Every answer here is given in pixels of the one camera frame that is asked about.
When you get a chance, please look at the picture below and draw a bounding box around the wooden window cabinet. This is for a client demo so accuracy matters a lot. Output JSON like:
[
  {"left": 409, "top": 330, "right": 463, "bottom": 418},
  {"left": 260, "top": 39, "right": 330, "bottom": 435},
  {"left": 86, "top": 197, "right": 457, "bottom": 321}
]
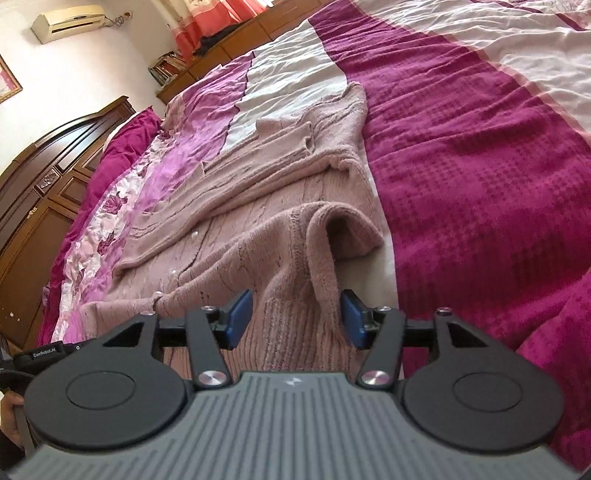
[{"left": 156, "top": 0, "right": 333, "bottom": 104}]

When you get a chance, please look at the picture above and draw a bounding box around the framed wall picture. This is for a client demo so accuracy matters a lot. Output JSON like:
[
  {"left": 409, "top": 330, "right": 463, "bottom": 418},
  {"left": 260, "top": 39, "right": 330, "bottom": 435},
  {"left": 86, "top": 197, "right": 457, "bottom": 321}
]
[{"left": 0, "top": 54, "right": 24, "bottom": 105}]

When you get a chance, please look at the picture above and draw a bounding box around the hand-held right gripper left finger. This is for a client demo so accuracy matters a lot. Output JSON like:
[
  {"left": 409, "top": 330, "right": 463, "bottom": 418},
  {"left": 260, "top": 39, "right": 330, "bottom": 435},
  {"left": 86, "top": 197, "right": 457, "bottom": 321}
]
[{"left": 99, "top": 289, "right": 254, "bottom": 388}]

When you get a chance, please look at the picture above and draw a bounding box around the red curtain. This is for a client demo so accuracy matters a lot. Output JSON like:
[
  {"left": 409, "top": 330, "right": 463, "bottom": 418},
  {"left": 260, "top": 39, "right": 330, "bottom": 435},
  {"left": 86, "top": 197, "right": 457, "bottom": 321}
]
[{"left": 173, "top": 0, "right": 264, "bottom": 63}]

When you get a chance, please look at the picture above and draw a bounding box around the pink floral bedspread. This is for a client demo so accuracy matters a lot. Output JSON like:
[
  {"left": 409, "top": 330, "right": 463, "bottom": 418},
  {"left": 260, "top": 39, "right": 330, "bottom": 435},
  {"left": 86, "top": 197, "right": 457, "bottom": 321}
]
[{"left": 37, "top": 0, "right": 591, "bottom": 472}]

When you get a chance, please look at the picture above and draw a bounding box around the pink knit sweater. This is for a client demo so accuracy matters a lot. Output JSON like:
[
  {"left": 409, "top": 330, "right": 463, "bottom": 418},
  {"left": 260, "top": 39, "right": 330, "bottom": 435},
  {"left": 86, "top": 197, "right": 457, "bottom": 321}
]
[{"left": 81, "top": 82, "right": 398, "bottom": 374}]

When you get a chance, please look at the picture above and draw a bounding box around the pale pink pillow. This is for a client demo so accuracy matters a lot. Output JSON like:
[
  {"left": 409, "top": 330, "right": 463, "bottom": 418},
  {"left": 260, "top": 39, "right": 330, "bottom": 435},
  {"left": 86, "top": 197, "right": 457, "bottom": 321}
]
[{"left": 163, "top": 90, "right": 197, "bottom": 137}]

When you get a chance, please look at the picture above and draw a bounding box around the beige air conditioner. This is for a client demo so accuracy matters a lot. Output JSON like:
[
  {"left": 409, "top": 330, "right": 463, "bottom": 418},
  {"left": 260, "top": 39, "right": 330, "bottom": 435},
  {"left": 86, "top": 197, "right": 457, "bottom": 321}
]
[{"left": 30, "top": 4, "right": 108, "bottom": 45}]

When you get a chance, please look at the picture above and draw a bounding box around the wooden headboard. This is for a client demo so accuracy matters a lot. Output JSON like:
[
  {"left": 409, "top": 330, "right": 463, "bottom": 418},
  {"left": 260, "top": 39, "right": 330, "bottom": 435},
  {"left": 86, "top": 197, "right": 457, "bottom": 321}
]
[{"left": 0, "top": 95, "right": 137, "bottom": 352}]

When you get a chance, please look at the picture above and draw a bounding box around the person's left hand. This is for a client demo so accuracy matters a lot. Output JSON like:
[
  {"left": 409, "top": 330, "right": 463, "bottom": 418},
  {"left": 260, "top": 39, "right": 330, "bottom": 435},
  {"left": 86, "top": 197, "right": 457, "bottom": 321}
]
[{"left": 0, "top": 396, "right": 25, "bottom": 455}]

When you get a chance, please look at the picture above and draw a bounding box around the magenta pillow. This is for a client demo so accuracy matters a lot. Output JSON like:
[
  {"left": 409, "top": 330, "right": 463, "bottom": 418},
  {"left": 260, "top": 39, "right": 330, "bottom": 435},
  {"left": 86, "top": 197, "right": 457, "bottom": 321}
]
[{"left": 90, "top": 107, "right": 163, "bottom": 195}]

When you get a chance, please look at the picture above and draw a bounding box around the stack of books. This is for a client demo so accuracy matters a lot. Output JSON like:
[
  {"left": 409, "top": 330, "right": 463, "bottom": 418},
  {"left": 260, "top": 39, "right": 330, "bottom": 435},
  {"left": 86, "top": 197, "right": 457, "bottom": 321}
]
[{"left": 148, "top": 50, "right": 189, "bottom": 86}]

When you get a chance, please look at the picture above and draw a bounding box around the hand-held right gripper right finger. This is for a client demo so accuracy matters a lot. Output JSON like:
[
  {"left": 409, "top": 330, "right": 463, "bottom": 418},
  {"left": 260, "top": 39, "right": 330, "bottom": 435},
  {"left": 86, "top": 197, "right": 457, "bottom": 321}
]
[{"left": 340, "top": 289, "right": 488, "bottom": 387}]

